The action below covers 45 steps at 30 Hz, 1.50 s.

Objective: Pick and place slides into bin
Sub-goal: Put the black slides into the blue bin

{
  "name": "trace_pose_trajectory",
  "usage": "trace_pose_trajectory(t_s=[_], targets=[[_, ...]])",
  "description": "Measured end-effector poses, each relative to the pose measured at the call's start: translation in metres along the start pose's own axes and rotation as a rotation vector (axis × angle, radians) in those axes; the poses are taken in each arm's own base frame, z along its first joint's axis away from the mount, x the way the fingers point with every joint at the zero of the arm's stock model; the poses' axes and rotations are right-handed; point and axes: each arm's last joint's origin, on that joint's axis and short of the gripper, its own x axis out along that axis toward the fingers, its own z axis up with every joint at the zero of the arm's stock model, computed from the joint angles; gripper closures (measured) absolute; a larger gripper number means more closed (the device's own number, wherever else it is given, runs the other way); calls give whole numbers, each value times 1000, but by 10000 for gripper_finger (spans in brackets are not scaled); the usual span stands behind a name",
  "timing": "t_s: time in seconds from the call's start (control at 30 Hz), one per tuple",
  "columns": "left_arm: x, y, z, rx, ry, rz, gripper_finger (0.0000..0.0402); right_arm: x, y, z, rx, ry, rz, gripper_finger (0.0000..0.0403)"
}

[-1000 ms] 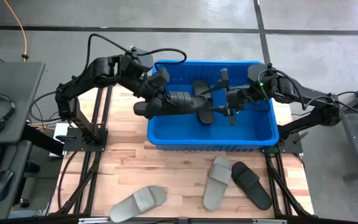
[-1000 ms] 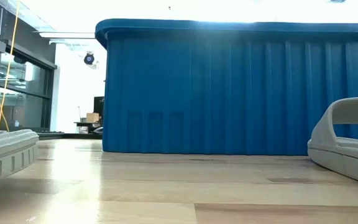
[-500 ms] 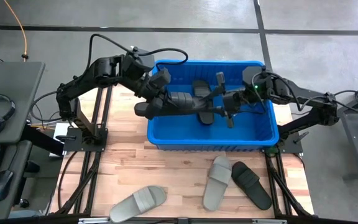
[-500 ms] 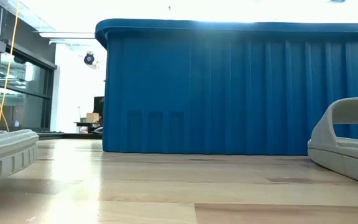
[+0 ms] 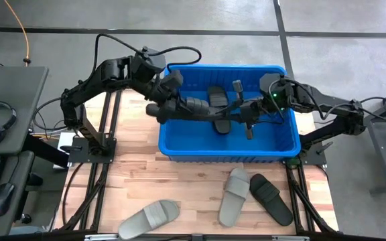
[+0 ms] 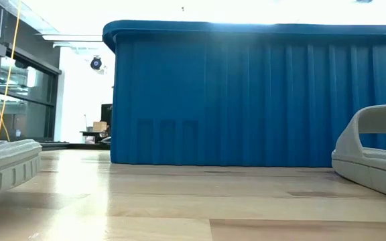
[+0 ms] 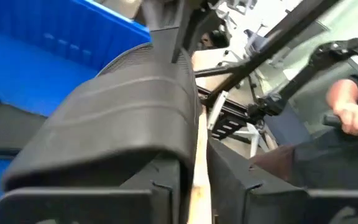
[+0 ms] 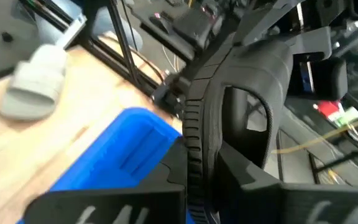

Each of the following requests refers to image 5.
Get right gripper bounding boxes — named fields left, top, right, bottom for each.
left=216, top=79, right=268, bottom=140

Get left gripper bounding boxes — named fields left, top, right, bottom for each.
left=145, top=69, right=194, bottom=125

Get black rubber slide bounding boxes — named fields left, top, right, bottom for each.
left=249, top=173, right=294, bottom=227
left=176, top=96, right=247, bottom=124
left=207, top=85, right=233, bottom=135

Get grey rubber slide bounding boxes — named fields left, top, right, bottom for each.
left=117, top=199, right=181, bottom=241
left=218, top=167, right=251, bottom=228

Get blue plastic bin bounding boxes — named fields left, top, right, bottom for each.
left=157, top=64, right=302, bottom=164

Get white flat box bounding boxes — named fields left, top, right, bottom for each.
left=57, top=132, right=76, bottom=170

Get silver metal bar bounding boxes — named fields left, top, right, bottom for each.
left=271, top=235, right=311, bottom=241
left=84, top=234, right=120, bottom=241

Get dark grey desk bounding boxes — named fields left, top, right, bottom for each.
left=0, top=150, right=36, bottom=238

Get black computer mouse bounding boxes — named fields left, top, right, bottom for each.
left=0, top=182, right=15, bottom=218

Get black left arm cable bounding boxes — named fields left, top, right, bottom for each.
left=94, top=32, right=203, bottom=78

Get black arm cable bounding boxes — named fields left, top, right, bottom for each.
left=320, top=96, right=386, bottom=127
left=94, top=32, right=203, bottom=78

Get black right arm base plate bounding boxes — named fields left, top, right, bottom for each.
left=298, top=140, right=328, bottom=165

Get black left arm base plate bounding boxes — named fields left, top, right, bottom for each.
left=68, top=137, right=117, bottom=165

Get black aluminium table frame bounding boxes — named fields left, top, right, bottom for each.
left=54, top=86, right=340, bottom=235

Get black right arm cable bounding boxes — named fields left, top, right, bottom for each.
left=320, top=96, right=386, bottom=127

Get orange yellow cable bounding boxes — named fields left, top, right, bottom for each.
left=3, top=0, right=32, bottom=66

